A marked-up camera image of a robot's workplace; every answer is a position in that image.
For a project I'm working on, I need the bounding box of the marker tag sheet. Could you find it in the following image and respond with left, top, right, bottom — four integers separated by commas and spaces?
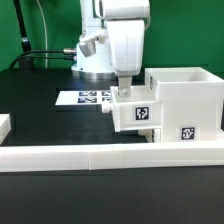
56, 90, 111, 106

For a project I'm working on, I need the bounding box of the white drawer cabinet box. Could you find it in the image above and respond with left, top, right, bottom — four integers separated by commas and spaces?
145, 67, 224, 142

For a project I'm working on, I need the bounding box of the white drawer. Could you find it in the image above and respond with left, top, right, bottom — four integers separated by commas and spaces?
138, 128, 161, 143
102, 85, 162, 132

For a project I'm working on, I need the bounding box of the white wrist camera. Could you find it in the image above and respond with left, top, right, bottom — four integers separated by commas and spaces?
78, 33, 107, 57

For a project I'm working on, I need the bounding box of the black cable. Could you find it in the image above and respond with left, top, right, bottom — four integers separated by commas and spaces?
9, 48, 78, 70

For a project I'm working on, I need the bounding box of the white front drawer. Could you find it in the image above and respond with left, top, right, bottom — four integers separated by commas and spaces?
138, 128, 161, 143

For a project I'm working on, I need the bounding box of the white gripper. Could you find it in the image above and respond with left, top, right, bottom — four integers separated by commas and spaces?
107, 20, 145, 97

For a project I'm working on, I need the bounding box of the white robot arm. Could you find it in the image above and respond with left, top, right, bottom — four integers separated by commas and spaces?
71, 0, 150, 97

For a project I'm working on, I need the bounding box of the white fence rail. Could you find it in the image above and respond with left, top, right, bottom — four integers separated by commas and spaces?
0, 114, 224, 172

